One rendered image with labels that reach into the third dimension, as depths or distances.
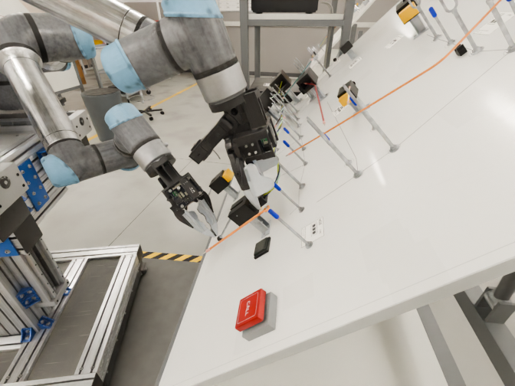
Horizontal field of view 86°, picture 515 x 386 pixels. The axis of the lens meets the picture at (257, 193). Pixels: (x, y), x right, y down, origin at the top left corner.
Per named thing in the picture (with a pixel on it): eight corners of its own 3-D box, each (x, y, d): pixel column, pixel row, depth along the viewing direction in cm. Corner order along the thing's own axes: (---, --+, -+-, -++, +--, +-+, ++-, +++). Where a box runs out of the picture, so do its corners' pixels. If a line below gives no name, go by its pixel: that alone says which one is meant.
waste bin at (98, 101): (96, 146, 359) (79, 97, 325) (96, 135, 394) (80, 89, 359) (133, 140, 377) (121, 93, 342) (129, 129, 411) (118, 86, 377)
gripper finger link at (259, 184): (279, 209, 50) (265, 160, 48) (249, 215, 52) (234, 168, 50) (282, 204, 53) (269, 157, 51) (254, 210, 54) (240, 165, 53)
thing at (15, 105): (-12, 111, 101) (-28, 83, 96) (13, 100, 114) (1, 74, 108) (31, 109, 103) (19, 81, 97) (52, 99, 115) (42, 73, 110)
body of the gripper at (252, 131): (276, 161, 48) (251, 93, 42) (231, 172, 50) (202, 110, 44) (280, 142, 54) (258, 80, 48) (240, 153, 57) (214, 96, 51)
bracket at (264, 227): (264, 224, 65) (249, 211, 63) (271, 220, 64) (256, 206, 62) (261, 238, 61) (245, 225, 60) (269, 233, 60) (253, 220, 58)
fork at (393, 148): (401, 148, 45) (349, 83, 41) (391, 155, 46) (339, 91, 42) (398, 143, 47) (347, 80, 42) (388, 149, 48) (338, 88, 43)
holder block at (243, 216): (244, 215, 64) (231, 204, 63) (260, 203, 61) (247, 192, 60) (241, 227, 60) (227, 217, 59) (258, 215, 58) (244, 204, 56)
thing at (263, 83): (247, 103, 147) (247, 90, 143) (254, 88, 176) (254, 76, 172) (309, 105, 144) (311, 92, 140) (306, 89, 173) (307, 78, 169)
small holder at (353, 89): (372, 91, 69) (355, 69, 67) (369, 109, 64) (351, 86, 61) (355, 102, 73) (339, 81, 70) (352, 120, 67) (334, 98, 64)
